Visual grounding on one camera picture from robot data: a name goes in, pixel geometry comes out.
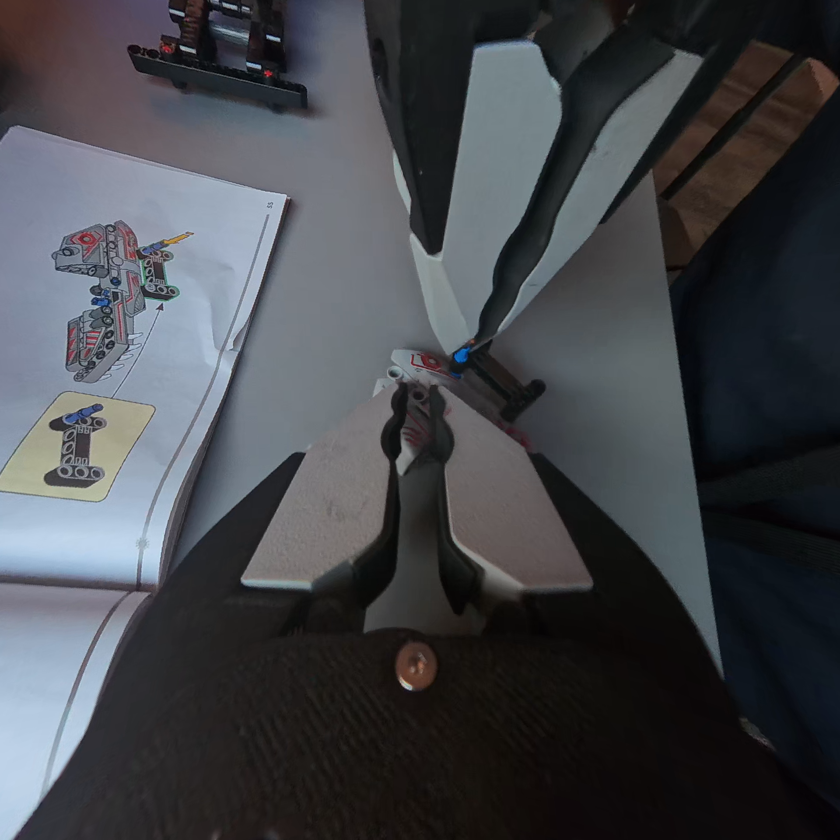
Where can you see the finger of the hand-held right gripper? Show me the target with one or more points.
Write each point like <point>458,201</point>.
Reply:
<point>610,164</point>
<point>505,131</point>

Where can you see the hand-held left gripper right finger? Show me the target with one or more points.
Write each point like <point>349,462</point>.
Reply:
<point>518,525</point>

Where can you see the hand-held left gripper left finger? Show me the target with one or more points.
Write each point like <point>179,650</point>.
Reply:
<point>328,512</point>

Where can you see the black lego beam blue pin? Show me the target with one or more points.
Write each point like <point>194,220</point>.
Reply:
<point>505,390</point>

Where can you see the grey lego assembly red stickers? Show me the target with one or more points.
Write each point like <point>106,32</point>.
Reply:
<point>415,363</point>

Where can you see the black lego assembly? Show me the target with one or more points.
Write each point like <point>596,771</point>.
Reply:
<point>216,72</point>

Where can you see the lego instruction booklet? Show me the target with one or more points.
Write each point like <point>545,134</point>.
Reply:
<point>197,210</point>

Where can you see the black metal bar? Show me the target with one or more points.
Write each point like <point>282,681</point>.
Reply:
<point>735,128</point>

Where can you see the person's navy blue clothing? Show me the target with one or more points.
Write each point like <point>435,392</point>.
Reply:
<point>768,361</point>

